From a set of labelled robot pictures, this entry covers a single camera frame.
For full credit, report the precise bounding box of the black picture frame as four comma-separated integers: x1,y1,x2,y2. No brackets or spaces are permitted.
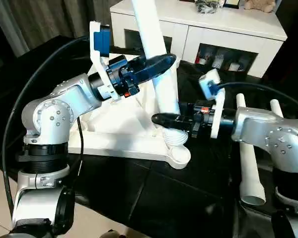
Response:
224,0,240,10

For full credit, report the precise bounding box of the beige teddy bear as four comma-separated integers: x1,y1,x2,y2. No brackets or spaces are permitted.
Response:
243,0,277,13

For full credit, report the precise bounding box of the white cabinet with glass doors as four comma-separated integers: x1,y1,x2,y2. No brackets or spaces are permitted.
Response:
109,0,288,79

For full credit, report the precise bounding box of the white plastic table top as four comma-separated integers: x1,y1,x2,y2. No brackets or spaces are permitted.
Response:
68,59,192,171

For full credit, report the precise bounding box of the black mat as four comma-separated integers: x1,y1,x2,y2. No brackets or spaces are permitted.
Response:
0,34,298,238

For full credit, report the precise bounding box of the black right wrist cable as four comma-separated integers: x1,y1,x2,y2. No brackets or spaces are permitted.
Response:
218,82,298,110

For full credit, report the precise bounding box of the white plastic table leg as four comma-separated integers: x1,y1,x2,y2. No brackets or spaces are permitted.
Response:
270,99,284,118
131,0,190,150
235,93,267,206

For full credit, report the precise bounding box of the grey curtain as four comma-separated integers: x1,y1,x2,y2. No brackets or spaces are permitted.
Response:
0,0,115,59

